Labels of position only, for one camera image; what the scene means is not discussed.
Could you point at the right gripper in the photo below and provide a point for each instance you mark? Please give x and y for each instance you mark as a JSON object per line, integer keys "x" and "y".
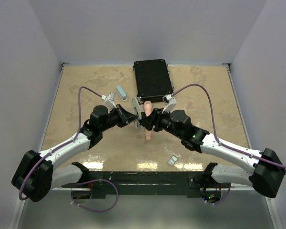
{"x": 154, "y": 119}

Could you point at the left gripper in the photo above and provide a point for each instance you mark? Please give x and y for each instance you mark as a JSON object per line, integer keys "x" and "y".
{"x": 127, "y": 116}

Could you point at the light blue stapler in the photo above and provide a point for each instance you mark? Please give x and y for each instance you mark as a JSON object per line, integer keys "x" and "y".
{"x": 121, "y": 92}

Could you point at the grey stapler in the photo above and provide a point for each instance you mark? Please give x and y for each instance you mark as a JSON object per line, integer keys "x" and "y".
{"x": 137, "y": 110}

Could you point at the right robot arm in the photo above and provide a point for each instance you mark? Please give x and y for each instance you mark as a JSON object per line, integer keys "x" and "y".
{"x": 261, "y": 170}

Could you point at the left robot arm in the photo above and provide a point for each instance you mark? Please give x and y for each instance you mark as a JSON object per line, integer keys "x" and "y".
{"x": 39, "y": 172}

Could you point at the pink toy microphone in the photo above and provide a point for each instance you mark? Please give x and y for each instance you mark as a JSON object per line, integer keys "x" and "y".
{"x": 148, "y": 107}

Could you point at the black hard case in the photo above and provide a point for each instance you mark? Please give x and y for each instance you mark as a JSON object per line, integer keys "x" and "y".
{"x": 152, "y": 80}

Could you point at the staple strips near front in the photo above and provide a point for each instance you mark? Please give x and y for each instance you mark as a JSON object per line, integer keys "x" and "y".
{"x": 172, "y": 160}

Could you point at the black base bar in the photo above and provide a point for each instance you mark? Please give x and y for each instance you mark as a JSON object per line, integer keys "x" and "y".
{"x": 189, "y": 184}

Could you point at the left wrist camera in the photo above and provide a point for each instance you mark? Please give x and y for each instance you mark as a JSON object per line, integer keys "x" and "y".
{"x": 109, "y": 101}

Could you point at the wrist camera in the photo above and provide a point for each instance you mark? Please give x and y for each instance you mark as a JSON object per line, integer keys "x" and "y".
{"x": 109, "y": 101}
{"x": 170, "y": 103}

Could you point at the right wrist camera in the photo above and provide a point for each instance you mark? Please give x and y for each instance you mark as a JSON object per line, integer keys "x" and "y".
{"x": 170, "y": 103}

